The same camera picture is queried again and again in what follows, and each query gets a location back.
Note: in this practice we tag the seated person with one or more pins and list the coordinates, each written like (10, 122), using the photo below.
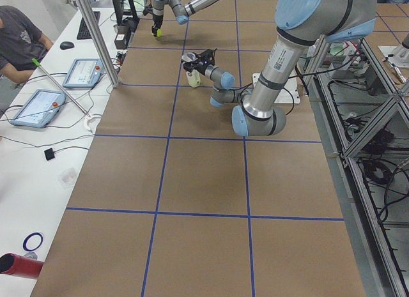
(21, 41)

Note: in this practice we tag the near teach pendant tablet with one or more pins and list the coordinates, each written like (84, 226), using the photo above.
(40, 109)

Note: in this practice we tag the teach pendant tablet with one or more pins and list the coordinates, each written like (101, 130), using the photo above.
(84, 73)
(40, 109)

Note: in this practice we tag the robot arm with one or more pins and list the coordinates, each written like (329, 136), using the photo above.
(299, 24)
(182, 12)

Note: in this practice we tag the red cylinder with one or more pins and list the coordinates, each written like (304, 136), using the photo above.
(20, 266)

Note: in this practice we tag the aluminium frame post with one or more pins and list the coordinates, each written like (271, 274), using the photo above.
(98, 40)

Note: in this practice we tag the black computer mouse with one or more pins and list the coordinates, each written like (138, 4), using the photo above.
(66, 45)

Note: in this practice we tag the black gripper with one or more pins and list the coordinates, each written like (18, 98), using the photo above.
(156, 21)
(200, 67)

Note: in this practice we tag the far teach pendant tablet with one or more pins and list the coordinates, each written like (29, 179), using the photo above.
(84, 73)

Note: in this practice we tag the black box white label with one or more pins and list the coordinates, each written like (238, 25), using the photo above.
(123, 36)

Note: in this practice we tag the blue tape roll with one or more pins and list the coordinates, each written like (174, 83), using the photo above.
(32, 241)

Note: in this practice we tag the metal rod green tip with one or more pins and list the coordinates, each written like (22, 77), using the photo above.
(79, 106)

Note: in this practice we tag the clear tennis ball can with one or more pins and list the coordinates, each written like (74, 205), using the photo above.
(193, 78)

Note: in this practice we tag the small black square device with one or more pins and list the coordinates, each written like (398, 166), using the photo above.
(49, 154)

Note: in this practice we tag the aluminium frame rack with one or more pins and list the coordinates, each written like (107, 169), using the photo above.
(360, 100)

